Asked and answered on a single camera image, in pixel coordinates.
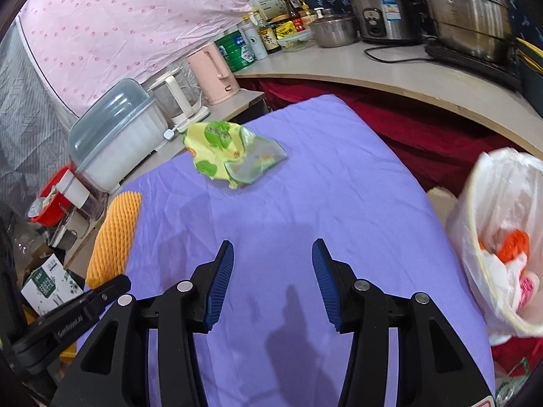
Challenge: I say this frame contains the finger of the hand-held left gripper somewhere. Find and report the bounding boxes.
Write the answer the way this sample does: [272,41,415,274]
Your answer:
[0,220,24,349]
[91,274,132,310]

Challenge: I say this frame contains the clear jar with white lid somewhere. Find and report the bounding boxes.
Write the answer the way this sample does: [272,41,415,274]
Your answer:
[57,170,109,221]

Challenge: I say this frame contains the steel rice cooker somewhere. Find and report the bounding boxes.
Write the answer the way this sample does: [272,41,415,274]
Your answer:
[345,0,425,45]

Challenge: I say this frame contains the small steel pot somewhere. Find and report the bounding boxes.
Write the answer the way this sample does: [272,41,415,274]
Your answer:
[307,14,358,49]

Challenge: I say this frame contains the white green cardboard box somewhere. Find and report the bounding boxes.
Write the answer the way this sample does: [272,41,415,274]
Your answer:
[20,254,85,317]

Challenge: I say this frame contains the clear green print packaging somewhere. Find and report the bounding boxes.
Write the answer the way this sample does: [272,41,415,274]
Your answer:
[494,355,533,407]

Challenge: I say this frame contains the yellow foam net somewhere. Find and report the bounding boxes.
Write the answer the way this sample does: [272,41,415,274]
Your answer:
[86,191,143,291]

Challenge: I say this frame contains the white glass kettle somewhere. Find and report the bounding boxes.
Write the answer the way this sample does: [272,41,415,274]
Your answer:
[149,74,211,135]

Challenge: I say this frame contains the large steel steamer pot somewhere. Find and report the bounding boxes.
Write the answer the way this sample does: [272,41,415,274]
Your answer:
[409,0,517,67]

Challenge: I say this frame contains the tall sauce bottle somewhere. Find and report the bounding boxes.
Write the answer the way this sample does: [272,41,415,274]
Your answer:
[282,0,304,31]

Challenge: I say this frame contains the black power cable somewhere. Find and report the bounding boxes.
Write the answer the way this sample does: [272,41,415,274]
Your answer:
[363,44,429,64]

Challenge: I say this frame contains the green tin can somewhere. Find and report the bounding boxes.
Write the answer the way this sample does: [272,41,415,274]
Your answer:
[214,27,256,73]

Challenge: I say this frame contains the orange snack bag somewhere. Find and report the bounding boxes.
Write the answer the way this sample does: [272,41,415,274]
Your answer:
[479,228,531,264]

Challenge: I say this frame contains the dish box with grey lid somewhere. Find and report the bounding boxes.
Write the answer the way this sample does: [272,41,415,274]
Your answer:
[68,78,169,192]

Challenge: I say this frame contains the purple blanket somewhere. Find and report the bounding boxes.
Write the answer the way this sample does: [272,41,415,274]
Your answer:
[74,93,497,407]

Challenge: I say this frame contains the yellow strainer basin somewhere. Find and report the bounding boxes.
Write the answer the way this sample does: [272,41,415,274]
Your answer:
[515,38,543,74]

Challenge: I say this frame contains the blue plastic basin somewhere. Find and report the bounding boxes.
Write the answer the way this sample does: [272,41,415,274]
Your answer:
[517,57,543,118]

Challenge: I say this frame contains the glass food container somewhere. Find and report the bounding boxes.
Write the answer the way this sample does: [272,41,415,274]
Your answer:
[278,30,317,52]

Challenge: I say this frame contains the red plastic basin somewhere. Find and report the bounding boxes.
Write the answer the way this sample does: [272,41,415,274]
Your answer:
[29,165,81,227]

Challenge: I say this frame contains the yellow label jar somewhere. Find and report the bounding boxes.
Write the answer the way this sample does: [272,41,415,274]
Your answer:
[274,15,306,37]

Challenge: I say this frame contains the dark sauce bottle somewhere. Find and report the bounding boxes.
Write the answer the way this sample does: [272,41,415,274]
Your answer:
[257,17,283,55]

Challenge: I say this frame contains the pink electric kettle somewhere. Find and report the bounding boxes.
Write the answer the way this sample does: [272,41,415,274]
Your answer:
[187,42,239,106]

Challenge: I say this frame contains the grey plastic sheet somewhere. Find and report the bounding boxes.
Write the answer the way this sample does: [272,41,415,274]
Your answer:
[0,21,81,222]

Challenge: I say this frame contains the yellow green snack wrapper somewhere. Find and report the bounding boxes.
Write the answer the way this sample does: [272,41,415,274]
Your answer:
[183,121,288,191]

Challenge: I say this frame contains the black induction cooktop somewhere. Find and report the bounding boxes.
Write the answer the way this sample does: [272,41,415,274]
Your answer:
[424,40,525,92]

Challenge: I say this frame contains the brown cardboard piece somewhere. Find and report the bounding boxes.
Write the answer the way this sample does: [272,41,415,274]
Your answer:
[426,186,459,230]

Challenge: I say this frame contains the white bottle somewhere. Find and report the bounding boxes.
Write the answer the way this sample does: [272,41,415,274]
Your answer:
[242,15,269,61]

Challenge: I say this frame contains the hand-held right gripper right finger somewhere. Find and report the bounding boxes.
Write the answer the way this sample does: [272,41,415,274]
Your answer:
[312,238,497,407]

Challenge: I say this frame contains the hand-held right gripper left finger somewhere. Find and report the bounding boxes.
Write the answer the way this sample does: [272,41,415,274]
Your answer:
[51,240,235,407]

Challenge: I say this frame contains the pink dotted curtain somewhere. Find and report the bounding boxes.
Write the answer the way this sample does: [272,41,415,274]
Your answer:
[19,0,290,116]

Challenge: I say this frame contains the waste bin with white bag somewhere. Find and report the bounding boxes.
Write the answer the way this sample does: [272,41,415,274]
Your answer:
[445,148,543,347]

